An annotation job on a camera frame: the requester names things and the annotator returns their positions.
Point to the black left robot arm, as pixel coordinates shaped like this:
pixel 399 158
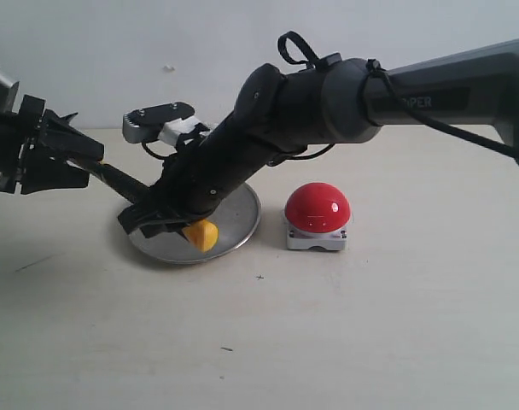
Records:
pixel 473 95

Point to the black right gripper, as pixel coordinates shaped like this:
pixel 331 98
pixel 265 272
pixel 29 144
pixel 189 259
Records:
pixel 20 164

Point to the red dome push button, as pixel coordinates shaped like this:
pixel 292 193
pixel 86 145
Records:
pixel 316 215

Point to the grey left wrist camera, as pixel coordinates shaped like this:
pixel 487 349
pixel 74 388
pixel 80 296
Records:
pixel 166 123

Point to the round metal plate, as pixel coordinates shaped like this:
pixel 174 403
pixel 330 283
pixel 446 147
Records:
pixel 236 217

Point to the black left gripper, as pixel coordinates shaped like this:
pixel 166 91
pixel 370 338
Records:
pixel 207 168

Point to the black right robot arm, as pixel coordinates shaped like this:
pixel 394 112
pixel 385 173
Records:
pixel 40 150

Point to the yellow black claw hammer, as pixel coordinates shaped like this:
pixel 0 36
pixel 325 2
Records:
pixel 202 234

